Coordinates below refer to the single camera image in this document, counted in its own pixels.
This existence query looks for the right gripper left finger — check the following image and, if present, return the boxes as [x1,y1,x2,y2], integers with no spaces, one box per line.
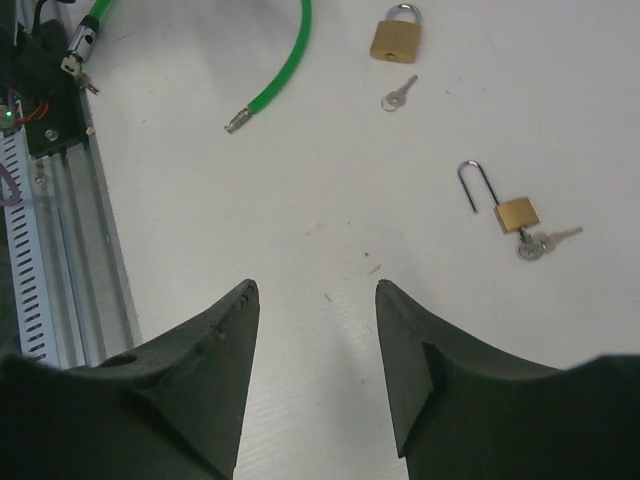
[1,279,259,479]

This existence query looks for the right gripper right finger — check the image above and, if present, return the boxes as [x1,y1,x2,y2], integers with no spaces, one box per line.
[375,280,639,479]

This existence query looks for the small brass padlock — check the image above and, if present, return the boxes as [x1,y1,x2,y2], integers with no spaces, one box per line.
[457,160,540,236]

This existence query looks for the large brass padlock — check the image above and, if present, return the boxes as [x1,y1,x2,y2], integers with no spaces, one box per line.
[369,3,423,64]

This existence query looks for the green cable lock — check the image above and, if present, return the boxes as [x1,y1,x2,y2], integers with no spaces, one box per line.
[60,0,313,134]

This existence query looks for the small padlock silver keys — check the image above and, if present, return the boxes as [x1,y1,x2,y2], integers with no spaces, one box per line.
[517,227,584,261]

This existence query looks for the aluminium mounting rail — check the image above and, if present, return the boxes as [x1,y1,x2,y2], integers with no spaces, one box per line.
[27,93,141,369]

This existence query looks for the slotted cable duct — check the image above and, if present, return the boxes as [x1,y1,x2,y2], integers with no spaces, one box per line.
[1,131,60,368]

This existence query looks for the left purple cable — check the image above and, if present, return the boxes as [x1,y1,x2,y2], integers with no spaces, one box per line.
[0,162,22,207]

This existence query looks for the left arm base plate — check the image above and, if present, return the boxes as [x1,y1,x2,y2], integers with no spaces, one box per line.
[1,20,85,158]

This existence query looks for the green cable lock keys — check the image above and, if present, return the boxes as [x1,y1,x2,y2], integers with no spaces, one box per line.
[74,73,100,95]

